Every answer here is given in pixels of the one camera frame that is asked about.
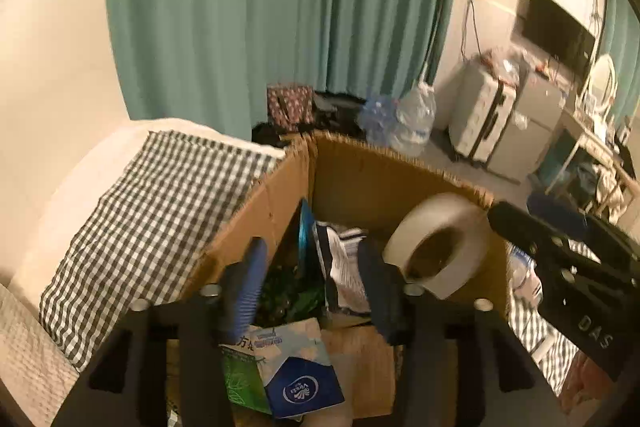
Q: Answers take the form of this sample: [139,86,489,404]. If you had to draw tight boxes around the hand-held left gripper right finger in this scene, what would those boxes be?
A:
[357,239,566,427]

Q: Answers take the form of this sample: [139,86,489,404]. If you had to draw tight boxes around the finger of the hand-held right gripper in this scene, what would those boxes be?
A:
[487,202,571,268]
[527,194,591,242]

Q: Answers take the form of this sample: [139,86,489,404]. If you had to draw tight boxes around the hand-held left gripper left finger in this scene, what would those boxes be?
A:
[52,236,268,427]

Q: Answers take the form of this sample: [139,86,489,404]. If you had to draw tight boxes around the silver printed plastic bag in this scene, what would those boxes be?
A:
[312,221,376,315]

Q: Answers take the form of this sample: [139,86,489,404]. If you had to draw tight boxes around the green sachet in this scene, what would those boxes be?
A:
[260,272,326,323]

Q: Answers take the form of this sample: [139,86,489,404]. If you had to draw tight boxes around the green white medicine box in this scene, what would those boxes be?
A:
[220,332,273,413]

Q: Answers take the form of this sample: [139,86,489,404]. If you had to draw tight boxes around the white tape roll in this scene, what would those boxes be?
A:
[382,192,501,300]

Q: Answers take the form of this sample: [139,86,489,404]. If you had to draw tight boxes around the teal packet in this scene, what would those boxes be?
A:
[298,198,316,278]

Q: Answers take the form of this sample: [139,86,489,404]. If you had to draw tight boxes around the blue white tissue packet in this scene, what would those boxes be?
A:
[252,318,346,419]

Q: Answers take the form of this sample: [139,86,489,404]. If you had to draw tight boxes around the brown cardboard box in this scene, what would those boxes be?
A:
[167,131,513,427]

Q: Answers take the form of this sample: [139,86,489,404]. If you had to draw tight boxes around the person's right forearm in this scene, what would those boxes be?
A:
[557,349,621,415]

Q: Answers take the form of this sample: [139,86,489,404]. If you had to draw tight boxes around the clear jar with blue label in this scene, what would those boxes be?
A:
[511,247,543,303]

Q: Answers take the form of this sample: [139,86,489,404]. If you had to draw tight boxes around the wooden chair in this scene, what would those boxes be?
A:
[595,152,640,220]

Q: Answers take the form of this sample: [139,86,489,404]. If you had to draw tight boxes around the white dressing table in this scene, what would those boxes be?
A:
[545,112,631,208]

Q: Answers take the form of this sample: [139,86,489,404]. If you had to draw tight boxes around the grey mini fridge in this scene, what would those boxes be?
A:
[487,74,568,185]

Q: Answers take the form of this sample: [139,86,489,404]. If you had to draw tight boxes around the white suitcase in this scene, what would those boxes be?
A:
[448,66,518,164]

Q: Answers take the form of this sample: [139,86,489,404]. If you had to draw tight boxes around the grey white checked blanket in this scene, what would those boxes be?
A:
[39,130,586,395]

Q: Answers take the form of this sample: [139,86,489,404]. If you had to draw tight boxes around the white oval mirror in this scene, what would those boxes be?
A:
[582,53,617,112]

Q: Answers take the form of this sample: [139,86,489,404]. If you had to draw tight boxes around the large clear water jug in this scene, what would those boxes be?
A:
[395,82,437,158]

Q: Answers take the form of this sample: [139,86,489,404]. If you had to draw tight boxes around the clear plastic bag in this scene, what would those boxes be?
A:
[480,47,531,88]

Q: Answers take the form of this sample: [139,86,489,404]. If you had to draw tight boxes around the narrow green curtain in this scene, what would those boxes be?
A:
[597,0,640,128]

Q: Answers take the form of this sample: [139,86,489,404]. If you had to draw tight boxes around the crushed blue plastic jug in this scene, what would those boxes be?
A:
[357,93,401,142]

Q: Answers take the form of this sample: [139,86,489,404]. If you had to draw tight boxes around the black bag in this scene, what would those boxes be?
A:
[312,91,371,132]

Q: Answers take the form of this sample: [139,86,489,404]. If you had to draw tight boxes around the floral patterned bag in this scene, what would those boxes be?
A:
[266,84,316,132]

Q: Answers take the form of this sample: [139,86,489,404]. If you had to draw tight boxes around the white bed sheet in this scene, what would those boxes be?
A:
[0,119,286,308]

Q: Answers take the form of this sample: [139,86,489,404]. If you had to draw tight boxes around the white quilted mattress pad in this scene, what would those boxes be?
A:
[0,284,81,408]

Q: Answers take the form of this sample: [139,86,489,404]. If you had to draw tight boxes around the wide green curtain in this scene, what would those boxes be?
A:
[106,0,462,140]

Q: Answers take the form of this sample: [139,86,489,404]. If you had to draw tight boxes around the black wall television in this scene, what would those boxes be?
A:
[522,0,597,78]

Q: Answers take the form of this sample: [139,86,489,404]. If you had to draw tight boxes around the wall cable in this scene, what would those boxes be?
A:
[465,0,483,58]

